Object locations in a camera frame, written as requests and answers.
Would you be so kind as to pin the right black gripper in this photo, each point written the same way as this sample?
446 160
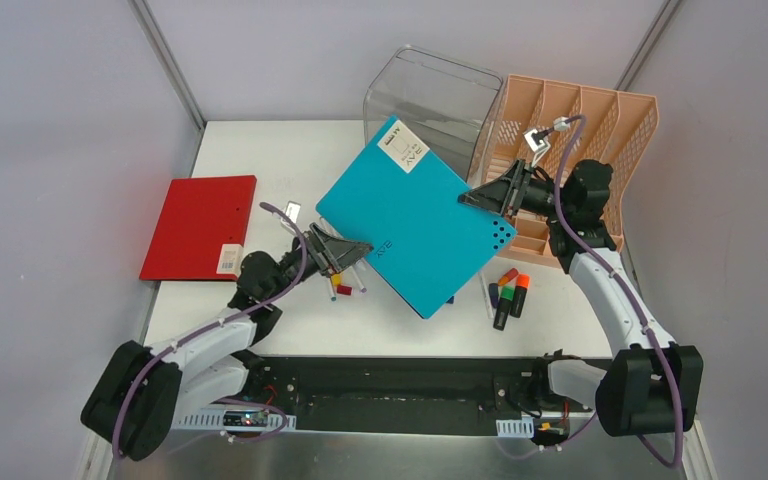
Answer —
504 195

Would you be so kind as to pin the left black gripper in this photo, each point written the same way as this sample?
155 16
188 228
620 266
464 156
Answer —
319 250

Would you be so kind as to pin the teal notebook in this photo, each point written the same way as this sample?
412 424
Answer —
401 198

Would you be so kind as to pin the red folder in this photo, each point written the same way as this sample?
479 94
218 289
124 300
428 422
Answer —
201 230

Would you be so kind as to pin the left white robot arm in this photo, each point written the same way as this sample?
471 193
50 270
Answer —
144 390

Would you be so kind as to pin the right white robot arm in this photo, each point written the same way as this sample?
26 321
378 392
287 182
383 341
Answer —
652 383

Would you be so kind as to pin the purple marker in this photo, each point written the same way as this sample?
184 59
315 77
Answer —
360 282

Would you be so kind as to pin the teal marker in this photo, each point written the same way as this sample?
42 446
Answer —
331 289

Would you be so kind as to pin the small red-orange marker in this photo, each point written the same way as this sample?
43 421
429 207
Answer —
507 277

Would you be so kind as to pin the peach file organizer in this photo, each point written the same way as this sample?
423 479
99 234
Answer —
619 127

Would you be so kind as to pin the orange highlighter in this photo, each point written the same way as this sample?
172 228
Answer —
520 293

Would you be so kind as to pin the green highlighter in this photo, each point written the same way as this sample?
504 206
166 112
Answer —
503 307

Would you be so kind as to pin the white pen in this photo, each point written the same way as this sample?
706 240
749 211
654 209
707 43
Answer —
483 284

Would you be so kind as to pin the clear grey drawer box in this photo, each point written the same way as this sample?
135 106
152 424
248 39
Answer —
444 101

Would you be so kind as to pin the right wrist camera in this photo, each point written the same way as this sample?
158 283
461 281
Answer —
537 139

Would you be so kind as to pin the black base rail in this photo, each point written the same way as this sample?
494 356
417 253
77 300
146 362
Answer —
425 396

